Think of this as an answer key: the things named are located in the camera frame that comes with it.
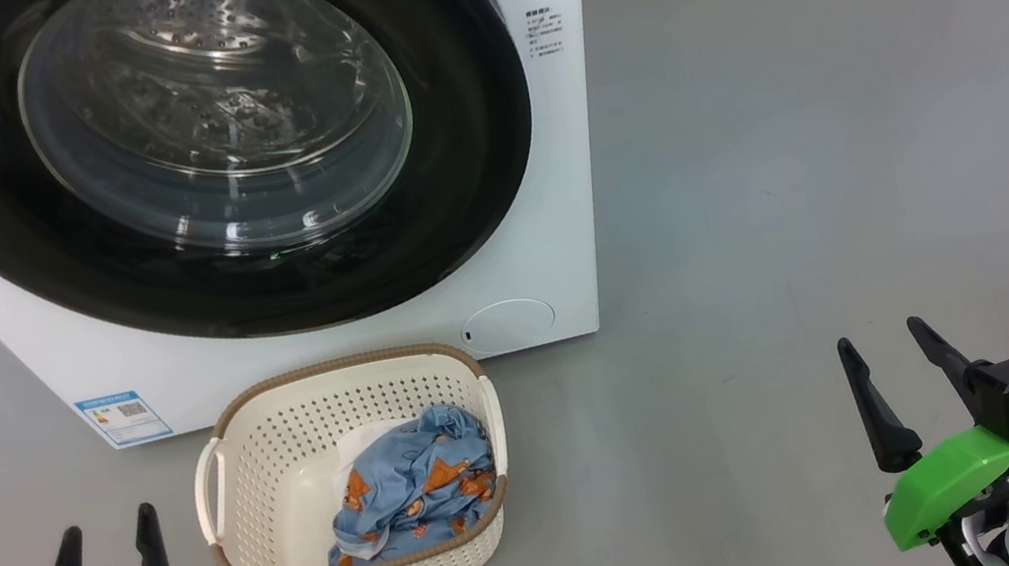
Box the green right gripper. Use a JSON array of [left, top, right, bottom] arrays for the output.
[[834, 301, 1009, 558]]

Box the white garment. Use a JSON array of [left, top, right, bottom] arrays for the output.
[[326, 417, 425, 495]]

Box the blue garment with orange print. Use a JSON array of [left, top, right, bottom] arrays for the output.
[[305, 397, 510, 566]]

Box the cream perforated laundry basket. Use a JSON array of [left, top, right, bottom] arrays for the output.
[[177, 333, 527, 566]]

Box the white front-load washing machine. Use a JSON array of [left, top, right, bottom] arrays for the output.
[[0, 0, 649, 468]]

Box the blue energy label sticker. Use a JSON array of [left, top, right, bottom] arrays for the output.
[[73, 384, 176, 453]]

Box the round white filter cover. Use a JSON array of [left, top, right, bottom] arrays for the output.
[[457, 293, 559, 351]]

